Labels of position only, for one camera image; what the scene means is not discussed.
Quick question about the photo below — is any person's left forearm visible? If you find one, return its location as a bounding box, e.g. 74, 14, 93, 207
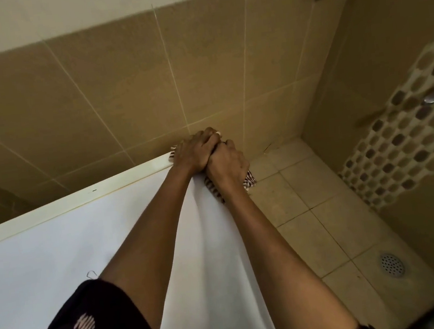
87, 162, 221, 329

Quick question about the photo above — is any white washing machine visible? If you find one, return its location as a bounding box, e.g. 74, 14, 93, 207
0, 141, 281, 329

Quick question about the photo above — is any person's left hand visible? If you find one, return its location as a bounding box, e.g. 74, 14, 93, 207
167, 126, 227, 178

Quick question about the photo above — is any person's right hand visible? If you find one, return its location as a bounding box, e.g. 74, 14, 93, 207
201, 137, 253, 191

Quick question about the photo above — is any person's right forearm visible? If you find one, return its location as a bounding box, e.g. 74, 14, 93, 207
221, 168, 360, 329

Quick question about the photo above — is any brown white checkered cloth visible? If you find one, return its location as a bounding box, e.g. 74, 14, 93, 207
168, 136, 260, 210

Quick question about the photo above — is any round metal floor drain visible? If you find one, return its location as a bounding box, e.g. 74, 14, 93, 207
379, 250, 407, 280

